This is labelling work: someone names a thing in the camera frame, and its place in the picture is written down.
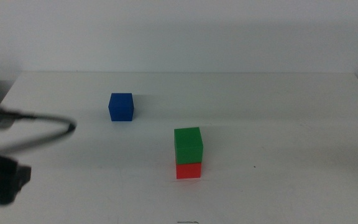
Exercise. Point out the green cube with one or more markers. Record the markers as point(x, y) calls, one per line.
point(188, 146)

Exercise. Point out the blue cube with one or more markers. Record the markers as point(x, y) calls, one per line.
point(121, 107)

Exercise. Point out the red cube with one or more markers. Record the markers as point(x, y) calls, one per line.
point(188, 171)

